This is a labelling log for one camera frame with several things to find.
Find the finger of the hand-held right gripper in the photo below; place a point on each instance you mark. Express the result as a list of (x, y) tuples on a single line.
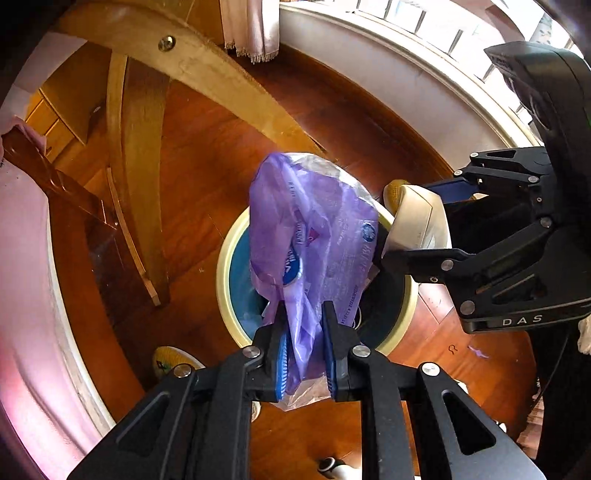
[(503, 168), (434, 263)]

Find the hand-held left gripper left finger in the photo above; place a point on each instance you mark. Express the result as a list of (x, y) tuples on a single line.
[(282, 364)]

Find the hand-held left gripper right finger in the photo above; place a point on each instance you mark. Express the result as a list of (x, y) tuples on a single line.
[(330, 360)]

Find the cream trash bin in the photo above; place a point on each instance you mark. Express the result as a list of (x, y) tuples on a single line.
[(242, 277)]

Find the purple plastic bag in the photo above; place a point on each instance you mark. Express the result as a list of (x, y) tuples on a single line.
[(314, 221)]

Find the person's right forearm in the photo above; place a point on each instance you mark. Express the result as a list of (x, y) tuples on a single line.
[(585, 337)]

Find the yellow patterned slipper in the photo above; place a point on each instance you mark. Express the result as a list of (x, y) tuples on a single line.
[(418, 217), (173, 362)]

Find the small purple scrap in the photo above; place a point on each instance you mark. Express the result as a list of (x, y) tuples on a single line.
[(479, 351)]

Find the white tube with black end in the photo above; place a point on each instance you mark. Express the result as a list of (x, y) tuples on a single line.
[(339, 470)]

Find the metal window bars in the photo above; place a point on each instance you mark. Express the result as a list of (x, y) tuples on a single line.
[(458, 39)]

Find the pink cloth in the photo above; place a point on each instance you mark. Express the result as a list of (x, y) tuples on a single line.
[(23, 277)]

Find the dark brown wooden board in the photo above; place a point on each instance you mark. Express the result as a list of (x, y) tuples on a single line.
[(55, 180)]

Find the wooden sideboard cabinet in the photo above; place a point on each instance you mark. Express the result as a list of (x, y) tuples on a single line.
[(55, 124)]

